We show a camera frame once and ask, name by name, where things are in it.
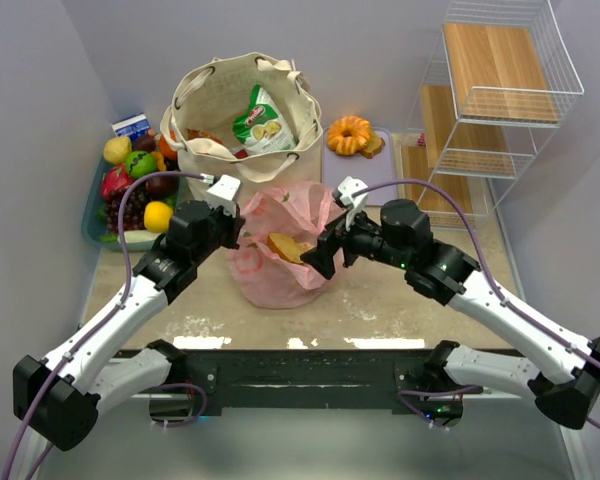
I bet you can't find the brown bread slice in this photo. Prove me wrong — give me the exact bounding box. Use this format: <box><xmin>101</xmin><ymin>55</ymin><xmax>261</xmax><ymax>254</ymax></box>
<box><xmin>267</xmin><ymin>233</ymin><xmax>314</xmax><ymax>265</ymax></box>

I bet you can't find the pink plastic grocery bag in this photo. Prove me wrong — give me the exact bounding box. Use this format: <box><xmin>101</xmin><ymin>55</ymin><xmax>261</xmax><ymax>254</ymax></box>
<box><xmin>227</xmin><ymin>182</ymin><xmax>342</xmax><ymax>309</ymax></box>

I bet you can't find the large red cookie bag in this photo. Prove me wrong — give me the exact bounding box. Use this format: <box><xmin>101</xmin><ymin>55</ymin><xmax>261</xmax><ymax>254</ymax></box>
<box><xmin>186</xmin><ymin>129</ymin><xmax>224</xmax><ymax>151</ymax></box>

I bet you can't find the green white chips bag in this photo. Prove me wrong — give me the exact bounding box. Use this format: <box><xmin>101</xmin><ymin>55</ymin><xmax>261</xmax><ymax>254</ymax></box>
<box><xmin>232</xmin><ymin>84</ymin><xmax>296</xmax><ymax>156</ymax></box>

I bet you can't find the cream canvas tote bag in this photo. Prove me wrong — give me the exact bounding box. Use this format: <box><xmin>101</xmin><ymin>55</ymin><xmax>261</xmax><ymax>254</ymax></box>
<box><xmin>160</xmin><ymin>52</ymin><xmax>323</xmax><ymax>200</ymax></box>

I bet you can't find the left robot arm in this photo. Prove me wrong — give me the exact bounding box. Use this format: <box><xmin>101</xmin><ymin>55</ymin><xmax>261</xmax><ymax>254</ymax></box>
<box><xmin>13</xmin><ymin>200</ymin><xmax>244</xmax><ymax>451</ymax></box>

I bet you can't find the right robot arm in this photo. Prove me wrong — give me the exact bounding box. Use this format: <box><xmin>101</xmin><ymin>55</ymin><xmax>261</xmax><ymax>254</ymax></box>
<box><xmin>301</xmin><ymin>200</ymin><xmax>600</xmax><ymax>430</ymax></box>

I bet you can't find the lavender food tray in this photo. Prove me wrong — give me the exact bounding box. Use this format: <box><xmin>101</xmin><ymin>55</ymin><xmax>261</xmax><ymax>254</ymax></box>
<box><xmin>322</xmin><ymin>128</ymin><xmax>397</xmax><ymax>189</ymax></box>

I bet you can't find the round yellow orange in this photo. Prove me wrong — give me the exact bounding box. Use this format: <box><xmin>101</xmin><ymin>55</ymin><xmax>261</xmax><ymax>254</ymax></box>
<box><xmin>143</xmin><ymin>201</ymin><xmax>174</xmax><ymax>233</ymax></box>

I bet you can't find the pale white cucumber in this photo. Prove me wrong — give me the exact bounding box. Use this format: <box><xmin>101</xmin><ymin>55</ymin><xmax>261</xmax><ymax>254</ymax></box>
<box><xmin>123</xmin><ymin>230</ymin><xmax>160</xmax><ymax>244</ymax></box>

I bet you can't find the cake slice behind bundt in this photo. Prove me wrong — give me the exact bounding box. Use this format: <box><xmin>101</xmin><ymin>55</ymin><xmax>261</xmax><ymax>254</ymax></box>
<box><xmin>359</xmin><ymin>131</ymin><xmax>385</xmax><ymax>159</ymax></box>

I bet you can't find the orange fruit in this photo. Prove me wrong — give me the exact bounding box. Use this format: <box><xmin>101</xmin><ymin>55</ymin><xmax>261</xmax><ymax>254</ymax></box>
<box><xmin>158</xmin><ymin>134</ymin><xmax>178</xmax><ymax>161</ymax></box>

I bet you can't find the orange bundt cake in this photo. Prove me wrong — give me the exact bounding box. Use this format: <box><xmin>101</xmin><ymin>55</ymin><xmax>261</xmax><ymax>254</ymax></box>
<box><xmin>326</xmin><ymin>115</ymin><xmax>372</xmax><ymax>156</ymax></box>

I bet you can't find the green fruit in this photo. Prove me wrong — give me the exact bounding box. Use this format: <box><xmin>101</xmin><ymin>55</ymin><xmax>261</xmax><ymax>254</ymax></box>
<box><xmin>124</xmin><ymin>151</ymin><xmax>158</xmax><ymax>179</ymax></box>

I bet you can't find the dark plum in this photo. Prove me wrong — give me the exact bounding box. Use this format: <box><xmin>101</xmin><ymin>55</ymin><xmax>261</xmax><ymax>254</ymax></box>
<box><xmin>132</xmin><ymin>133</ymin><xmax>156</xmax><ymax>153</ymax></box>

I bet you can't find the pink dragon fruit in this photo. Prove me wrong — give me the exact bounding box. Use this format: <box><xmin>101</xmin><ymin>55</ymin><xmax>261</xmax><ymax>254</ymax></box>
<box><xmin>100</xmin><ymin>164</ymin><xmax>134</xmax><ymax>203</ymax></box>

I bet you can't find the yellow lemon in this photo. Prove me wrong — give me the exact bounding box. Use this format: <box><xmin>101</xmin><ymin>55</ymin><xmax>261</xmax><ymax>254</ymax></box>
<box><xmin>102</xmin><ymin>136</ymin><xmax>132</xmax><ymax>165</ymax></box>

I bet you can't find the blue white carton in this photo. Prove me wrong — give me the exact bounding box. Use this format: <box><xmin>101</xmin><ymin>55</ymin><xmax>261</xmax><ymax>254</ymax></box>
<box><xmin>111</xmin><ymin>113</ymin><xmax>151</xmax><ymax>141</ymax></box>

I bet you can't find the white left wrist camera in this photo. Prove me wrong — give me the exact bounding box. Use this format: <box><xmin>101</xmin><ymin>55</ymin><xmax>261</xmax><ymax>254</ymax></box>
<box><xmin>202</xmin><ymin>174</ymin><xmax>242</xmax><ymax>218</ymax></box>

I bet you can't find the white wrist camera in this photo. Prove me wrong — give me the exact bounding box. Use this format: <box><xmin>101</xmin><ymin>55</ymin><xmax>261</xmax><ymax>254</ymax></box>
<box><xmin>202</xmin><ymin>174</ymin><xmax>242</xmax><ymax>218</ymax></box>
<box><xmin>333</xmin><ymin>176</ymin><xmax>368</xmax><ymax>231</ymax></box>

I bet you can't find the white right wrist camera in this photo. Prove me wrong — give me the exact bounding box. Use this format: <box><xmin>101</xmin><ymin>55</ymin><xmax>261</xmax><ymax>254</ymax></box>
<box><xmin>333</xmin><ymin>176</ymin><xmax>368</xmax><ymax>231</ymax></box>

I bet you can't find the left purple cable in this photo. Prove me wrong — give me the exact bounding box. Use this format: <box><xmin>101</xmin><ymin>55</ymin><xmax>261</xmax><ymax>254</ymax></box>
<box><xmin>0</xmin><ymin>170</ymin><xmax>216</xmax><ymax>480</ymax></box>

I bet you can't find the purple cable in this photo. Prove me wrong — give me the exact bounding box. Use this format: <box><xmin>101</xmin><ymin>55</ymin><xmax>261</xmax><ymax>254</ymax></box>
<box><xmin>351</xmin><ymin>179</ymin><xmax>600</xmax><ymax>438</ymax></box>
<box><xmin>0</xmin><ymin>170</ymin><xmax>216</xmax><ymax>480</ymax></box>

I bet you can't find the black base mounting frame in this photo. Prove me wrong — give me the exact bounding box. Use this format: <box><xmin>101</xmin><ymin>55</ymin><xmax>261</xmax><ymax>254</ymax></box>
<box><xmin>145</xmin><ymin>350</ymin><xmax>467</xmax><ymax>428</ymax></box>

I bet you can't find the white wire shelf rack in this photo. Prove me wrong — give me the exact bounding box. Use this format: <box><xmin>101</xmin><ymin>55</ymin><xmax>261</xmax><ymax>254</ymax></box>
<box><xmin>405</xmin><ymin>0</ymin><xmax>586</xmax><ymax>231</ymax></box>

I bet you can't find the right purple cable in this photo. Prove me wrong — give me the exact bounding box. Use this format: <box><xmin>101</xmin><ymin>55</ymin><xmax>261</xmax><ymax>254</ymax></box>
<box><xmin>351</xmin><ymin>179</ymin><xmax>600</xmax><ymax>438</ymax></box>

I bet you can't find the aluminium table frame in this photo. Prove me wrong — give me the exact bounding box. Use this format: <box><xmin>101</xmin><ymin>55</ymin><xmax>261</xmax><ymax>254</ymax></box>
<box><xmin>19</xmin><ymin>309</ymin><xmax>596</xmax><ymax>480</ymax></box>

